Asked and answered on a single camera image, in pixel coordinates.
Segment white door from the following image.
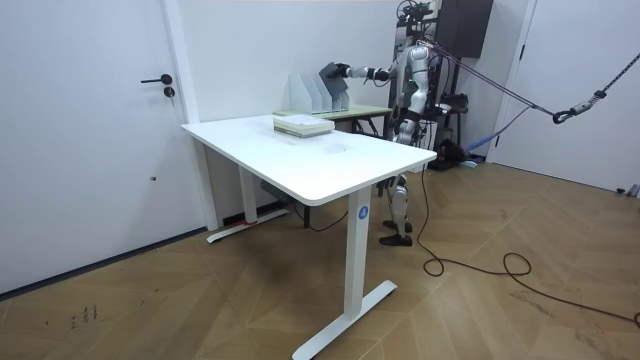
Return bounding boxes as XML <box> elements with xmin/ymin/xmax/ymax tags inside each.
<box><xmin>0</xmin><ymin>0</ymin><xmax>207</xmax><ymax>297</ymax></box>
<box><xmin>485</xmin><ymin>0</ymin><xmax>640</xmax><ymax>195</ymax></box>

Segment cream book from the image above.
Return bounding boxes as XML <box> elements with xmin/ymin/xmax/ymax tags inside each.
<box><xmin>273</xmin><ymin>125</ymin><xmax>336</xmax><ymax>140</ymax></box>

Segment dark grey book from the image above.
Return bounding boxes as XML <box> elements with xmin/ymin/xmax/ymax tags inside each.
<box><xmin>318</xmin><ymin>61</ymin><xmax>350</xmax><ymax>99</ymax></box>

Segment pale green table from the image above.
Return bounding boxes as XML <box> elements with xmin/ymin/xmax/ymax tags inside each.
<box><xmin>273</xmin><ymin>103</ymin><xmax>394</xmax><ymax>229</ymax></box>

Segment black desk cable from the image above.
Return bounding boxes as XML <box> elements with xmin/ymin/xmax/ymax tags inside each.
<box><xmin>291</xmin><ymin>201</ymin><xmax>350</xmax><ymax>234</ymax></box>

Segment black floor cable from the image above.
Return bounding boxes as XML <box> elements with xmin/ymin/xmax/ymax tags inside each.
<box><xmin>415</xmin><ymin>163</ymin><xmax>640</xmax><ymax>331</ymax></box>

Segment black screen stand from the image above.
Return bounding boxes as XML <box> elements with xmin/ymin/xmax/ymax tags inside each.
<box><xmin>431</xmin><ymin>0</ymin><xmax>496</xmax><ymax>172</ymax></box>

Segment robot body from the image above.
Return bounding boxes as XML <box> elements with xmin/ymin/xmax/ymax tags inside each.
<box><xmin>392</xmin><ymin>0</ymin><xmax>451</xmax><ymax>124</ymax></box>

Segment white desk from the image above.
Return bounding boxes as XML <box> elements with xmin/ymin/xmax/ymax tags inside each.
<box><xmin>180</xmin><ymin>113</ymin><xmax>439</xmax><ymax>360</ymax></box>

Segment robot legs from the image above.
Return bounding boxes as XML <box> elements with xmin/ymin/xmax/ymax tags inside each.
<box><xmin>378</xmin><ymin>117</ymin><xmax>422</xmax><ymax>248</ymax></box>

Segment white perforated file rack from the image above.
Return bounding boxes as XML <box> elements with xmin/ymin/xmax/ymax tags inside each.
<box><xmin>288</xmin><ymin>72</ymin><xmax>352</xmax><ymax>115</ymax></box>

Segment cable bundle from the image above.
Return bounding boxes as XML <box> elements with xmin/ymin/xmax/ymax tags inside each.
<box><xmin>423</xmin><ymin>41</ymin><xmax>640</xmax><ymax>154</ymax></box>

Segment white book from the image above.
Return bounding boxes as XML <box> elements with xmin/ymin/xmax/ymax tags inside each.
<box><xmin>272</xmin><ymin>113</ymin><xmax>336</xmax><ymax>133</ymax></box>

